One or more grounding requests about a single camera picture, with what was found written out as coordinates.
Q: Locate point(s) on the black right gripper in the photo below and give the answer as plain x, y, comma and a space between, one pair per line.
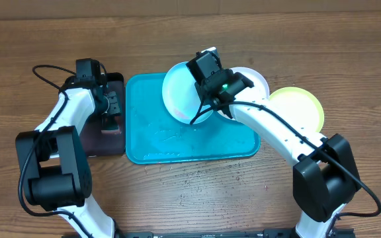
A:
205, 96

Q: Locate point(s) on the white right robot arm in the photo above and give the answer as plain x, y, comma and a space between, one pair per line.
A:
325, 175

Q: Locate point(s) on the teal plastic tray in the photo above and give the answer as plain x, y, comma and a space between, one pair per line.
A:
154, 136

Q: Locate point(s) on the white plate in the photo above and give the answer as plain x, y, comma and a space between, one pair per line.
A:
249, 98

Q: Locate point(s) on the pink green sponge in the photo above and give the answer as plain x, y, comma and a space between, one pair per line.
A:
111, 125

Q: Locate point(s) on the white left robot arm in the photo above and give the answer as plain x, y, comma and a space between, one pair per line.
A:
55, 177

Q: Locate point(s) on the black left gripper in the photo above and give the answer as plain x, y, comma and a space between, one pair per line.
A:
116, 108

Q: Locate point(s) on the yellow plate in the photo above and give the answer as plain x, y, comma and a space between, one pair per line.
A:
301, 105

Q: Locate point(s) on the light blue plate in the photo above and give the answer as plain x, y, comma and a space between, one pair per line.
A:
179, 93

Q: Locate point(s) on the black tray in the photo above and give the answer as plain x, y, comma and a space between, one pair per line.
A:
94, 142

